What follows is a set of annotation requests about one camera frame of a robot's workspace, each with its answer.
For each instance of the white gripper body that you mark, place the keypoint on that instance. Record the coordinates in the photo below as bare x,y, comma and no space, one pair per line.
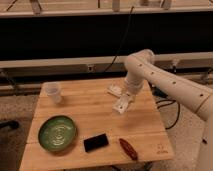
122,103

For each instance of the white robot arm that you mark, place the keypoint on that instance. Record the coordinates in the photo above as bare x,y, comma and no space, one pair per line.
197,98

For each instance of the small white packet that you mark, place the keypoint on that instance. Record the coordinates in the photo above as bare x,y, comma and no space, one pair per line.
114,90

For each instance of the dark red oblong object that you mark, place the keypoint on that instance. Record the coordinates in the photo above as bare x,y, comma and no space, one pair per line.
128,149

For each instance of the black rectangular box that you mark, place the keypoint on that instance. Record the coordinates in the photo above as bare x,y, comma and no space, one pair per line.
95,142

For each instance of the clear plastic cup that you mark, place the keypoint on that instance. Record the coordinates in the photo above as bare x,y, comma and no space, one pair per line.
53,91

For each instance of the green round plate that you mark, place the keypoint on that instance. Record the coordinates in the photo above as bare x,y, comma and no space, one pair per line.
57,133

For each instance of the black chair base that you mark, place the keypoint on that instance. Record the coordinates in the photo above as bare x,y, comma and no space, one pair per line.
12,124

